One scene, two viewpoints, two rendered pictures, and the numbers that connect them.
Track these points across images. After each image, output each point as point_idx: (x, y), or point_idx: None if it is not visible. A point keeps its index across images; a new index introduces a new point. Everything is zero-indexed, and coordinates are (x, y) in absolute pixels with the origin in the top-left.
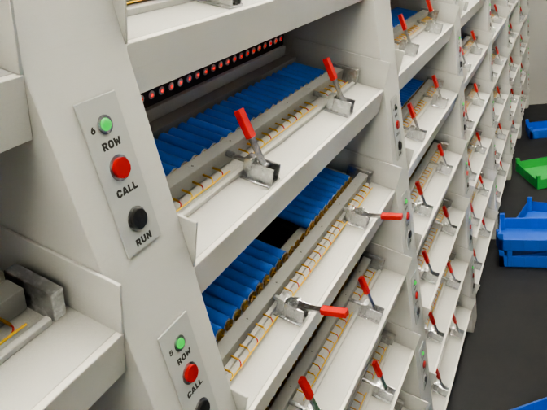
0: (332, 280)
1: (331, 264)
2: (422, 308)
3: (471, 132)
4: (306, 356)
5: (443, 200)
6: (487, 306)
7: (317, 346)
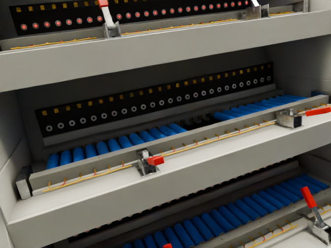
0: (214, 155)
1: (226, 146)
2: None
3: None
4: (213, 241)
5: None
6: None
7: (230, 236)
